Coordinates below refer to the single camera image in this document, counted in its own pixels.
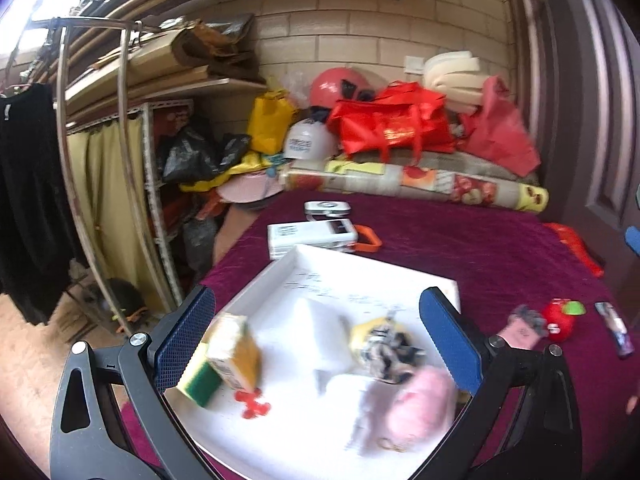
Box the pink fluffy pompom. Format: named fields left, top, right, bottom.
left=385, top=365, right=458, bottom=450

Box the grey purple scrunchie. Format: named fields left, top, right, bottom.
left=508, top=304, right=548, bottom=337

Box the red plush apple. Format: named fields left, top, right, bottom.
left=541, top=298, right=586, bottom=344

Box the black white patterned sock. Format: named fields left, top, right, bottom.
left=363, top=330, right=425, bottom=385

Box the yellow green sponge pack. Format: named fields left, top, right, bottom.
left=177, top=313, right=262, bottom=408

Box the white foam block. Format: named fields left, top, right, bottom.
left=248, top=297, right=354, bottom=380

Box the person's right hand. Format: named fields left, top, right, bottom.
left=499, top=321, right=548, bottom=350

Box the black smartphone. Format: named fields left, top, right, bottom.
left=594, top=301, right=634, bottom=359

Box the magenta velvet table cloth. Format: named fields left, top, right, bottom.
left=117, top=188, right=640, bottom=480

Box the white shallow box tray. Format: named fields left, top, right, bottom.
left=166, top=246, right=460, bottom=479

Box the black hanging garment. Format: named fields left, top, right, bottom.
left=0, top=84, right=84, bottom=325

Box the red packet on cloth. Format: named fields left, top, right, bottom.
left=544, top=222, right=604, bottom=278

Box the white device box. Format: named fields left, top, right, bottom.
left=267, top=219, right=358, bottom=260

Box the fruit pattern rolled mat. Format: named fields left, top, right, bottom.
left=279, top=160, right=549, bottom=214

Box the small white case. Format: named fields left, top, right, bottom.
left=304, top=200, right=352, bottom=221

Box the red paper bag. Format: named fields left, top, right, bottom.
left=457, top=76, right=540, bottom=178

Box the yellow curtain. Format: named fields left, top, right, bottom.
left=67, top=120, right=166, bottom=314

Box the black plastic bag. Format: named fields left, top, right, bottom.
left=156, top=126, right=250, bottom=183

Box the red gift bag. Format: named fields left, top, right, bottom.
left=326, top=81, right=456, bottom=162

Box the white helmet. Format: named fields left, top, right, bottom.
left=283, top=119, right=338, bottom=160

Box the yellow bag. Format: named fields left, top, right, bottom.
left=247, top=90, right=297, bottom=155

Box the red helmet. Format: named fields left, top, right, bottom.
left=309, top=67, right=374, bottom=108

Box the metal clothes rack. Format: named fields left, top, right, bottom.
left=28, top=16, right=176, bottom=335

